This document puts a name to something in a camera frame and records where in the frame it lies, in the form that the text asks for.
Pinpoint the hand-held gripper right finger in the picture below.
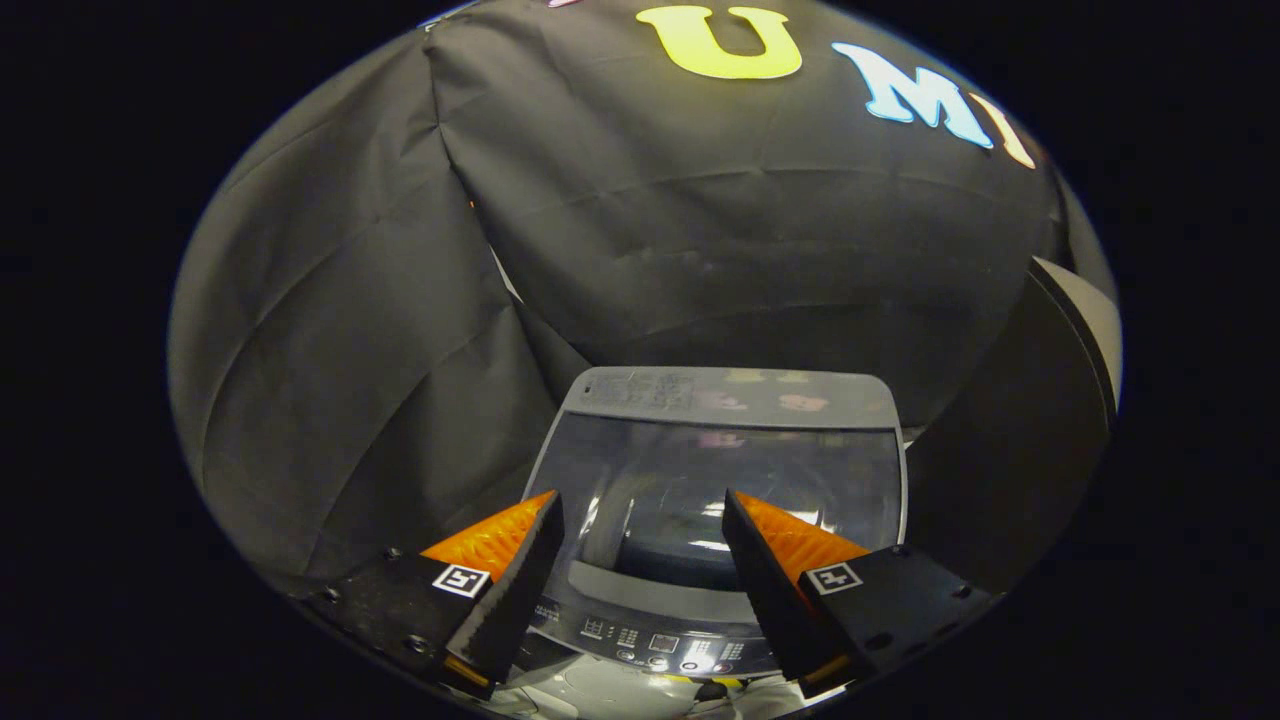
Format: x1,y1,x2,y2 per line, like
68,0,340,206
722,488,996,698

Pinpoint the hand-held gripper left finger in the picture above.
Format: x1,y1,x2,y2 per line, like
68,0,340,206
315,490,566,698

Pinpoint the grey washing machine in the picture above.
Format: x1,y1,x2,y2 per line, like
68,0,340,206
505,365,911,719

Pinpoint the black backdrop cloth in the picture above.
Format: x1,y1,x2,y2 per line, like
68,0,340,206
168,0,1071,593

